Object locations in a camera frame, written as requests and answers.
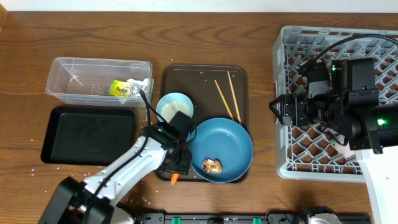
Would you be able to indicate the foil snack wrapper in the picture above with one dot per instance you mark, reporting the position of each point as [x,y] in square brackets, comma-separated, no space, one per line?
[129,88]

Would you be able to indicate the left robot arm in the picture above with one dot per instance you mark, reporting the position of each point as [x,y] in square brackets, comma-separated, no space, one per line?
[94,199]

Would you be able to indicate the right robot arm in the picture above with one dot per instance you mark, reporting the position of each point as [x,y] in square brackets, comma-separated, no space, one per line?
[344,97]

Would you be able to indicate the wooden chopstick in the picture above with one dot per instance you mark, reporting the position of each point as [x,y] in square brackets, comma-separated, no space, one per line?
[234,98]
[224,100]

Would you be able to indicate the black plastic tray bin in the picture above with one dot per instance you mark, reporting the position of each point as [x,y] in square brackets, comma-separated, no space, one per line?
[87,136]

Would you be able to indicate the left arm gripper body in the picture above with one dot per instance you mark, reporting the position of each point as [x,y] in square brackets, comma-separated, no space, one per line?
[183,163]

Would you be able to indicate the brown mushroom piece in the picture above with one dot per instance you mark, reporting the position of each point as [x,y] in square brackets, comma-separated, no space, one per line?
[212,166]

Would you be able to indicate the brown serving tray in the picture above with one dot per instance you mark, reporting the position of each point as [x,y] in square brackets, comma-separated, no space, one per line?
[197,82]

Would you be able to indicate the orange carrot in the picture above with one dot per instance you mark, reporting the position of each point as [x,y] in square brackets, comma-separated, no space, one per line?
[174,178]

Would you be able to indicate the dark blue plate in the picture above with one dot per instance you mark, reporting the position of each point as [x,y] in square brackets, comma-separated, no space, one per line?
[224,140]

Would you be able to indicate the light blue rice bowl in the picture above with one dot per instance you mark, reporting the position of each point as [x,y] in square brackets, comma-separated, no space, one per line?
[171,103]

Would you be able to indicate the clear plastic bin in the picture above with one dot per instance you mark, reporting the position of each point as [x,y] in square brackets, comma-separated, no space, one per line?
[86,81]

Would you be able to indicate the grey dishwasher rack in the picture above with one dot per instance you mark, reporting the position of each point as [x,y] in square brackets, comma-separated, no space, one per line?
[306,153]

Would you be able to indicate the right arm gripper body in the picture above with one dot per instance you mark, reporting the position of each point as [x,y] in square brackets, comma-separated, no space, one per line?
[298,104]

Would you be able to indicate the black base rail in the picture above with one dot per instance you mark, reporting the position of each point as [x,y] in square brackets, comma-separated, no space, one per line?
[274,216]

